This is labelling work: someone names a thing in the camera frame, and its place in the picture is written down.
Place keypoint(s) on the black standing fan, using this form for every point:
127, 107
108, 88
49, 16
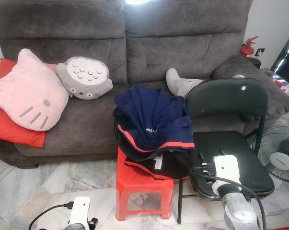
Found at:
281, 155

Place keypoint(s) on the pink cat face cushion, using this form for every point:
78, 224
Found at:
29, 91

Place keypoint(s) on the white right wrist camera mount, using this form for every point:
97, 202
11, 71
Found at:
228, 167

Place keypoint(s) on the grey owl face cushion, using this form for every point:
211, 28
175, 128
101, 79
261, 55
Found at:
86, 79

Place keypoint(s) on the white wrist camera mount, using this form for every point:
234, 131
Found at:
228, 167
80, 208

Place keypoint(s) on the red fire extinguisher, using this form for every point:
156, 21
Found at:
247, 49

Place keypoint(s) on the red square cushion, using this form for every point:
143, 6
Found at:
10, 132

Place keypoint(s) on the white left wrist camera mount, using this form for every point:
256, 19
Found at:
80, 208

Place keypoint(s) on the red plastic stool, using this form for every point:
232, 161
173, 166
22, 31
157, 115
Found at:
144, 187

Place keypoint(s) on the grey plush toy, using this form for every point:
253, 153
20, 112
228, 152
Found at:
180, 84

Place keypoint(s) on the black folding chair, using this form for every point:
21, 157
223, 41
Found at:
228, 98

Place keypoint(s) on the black garment with red stripe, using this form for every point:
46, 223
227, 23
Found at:
173, 163

